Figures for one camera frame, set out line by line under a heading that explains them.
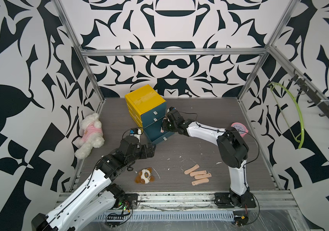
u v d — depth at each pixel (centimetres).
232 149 52
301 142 66
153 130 97
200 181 81
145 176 79
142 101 84
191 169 85
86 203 45
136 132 67
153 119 94
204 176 82
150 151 66
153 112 87
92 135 87
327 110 56
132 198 75
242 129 100
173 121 74
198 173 83
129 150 56
